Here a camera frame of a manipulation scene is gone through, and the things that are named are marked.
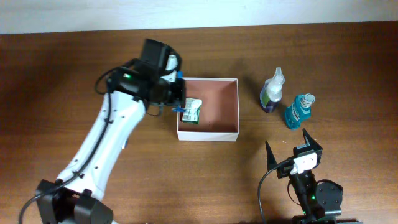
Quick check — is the green white soap packet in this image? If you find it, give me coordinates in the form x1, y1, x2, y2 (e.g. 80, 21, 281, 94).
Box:
181, 98, 203, 124

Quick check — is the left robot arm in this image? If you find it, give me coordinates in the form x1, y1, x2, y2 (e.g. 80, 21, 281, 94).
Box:
18, 39, 186, 223

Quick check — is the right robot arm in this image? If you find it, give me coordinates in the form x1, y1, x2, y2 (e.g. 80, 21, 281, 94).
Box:
257, 129, 343, 224

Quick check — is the pink cardboard box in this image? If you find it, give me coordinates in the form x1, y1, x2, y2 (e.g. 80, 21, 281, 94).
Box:
177, 77, 240, 142

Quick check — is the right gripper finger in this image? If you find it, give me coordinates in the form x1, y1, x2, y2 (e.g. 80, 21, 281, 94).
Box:
302, 129, 323, 164
265, 141, 277, 170

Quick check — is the teal mouthwash bottle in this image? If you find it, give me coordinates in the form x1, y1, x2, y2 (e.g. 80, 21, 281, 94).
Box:
284, 93, 315, 129

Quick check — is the purple foam soap bottle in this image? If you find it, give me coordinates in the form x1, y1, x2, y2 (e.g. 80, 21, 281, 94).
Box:
259, 67, 285, 113

